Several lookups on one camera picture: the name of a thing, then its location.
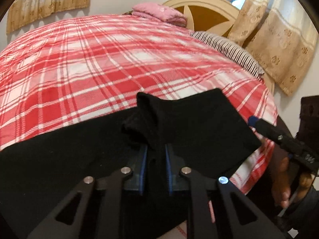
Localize person right hand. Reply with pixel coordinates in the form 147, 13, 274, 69
269, 145, 315, 208

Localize black pants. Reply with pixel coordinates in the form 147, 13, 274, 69
1, 88, 261, 238

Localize cream wooden headboard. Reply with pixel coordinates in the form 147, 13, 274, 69
162, 0, 276, 95

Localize beige window curtain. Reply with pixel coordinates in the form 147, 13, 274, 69
7, 0, 90, 34

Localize red plaid bed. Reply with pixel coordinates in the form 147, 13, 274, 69
0, 14, 279, 239

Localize pink folded blanket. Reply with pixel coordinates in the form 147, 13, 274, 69
131, 2, 188, 27

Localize striped pillow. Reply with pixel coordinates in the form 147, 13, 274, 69
191, 31, 264, 80

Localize beige side curtain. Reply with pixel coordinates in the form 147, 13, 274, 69
227, 0, 318, 96

